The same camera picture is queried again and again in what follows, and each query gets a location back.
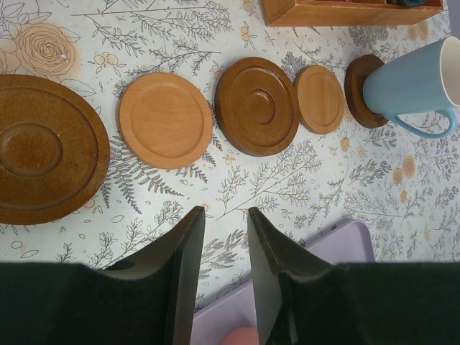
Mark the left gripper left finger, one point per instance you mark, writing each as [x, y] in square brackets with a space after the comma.
[161, 283]

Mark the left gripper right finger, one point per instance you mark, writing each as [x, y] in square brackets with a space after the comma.
[282, 271]

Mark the light wooden coaster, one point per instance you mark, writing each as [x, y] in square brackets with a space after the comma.
[320, 98]
[165, 121]

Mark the dark wooden coaster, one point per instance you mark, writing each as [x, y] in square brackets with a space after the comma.
[54, 150]
[257, 107]
[356, 74]

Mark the light blue cup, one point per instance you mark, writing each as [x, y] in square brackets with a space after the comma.
[424, 80]

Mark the pink cup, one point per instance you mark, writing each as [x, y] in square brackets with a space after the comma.
[241, 336]

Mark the lilac plastic tray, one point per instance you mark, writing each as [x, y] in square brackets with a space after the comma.
[235, 306]

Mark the orange wooden compartment box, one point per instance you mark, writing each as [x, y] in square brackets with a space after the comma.
[292, 13]

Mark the black rolled item green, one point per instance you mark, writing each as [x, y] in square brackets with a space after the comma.
[407, 3]

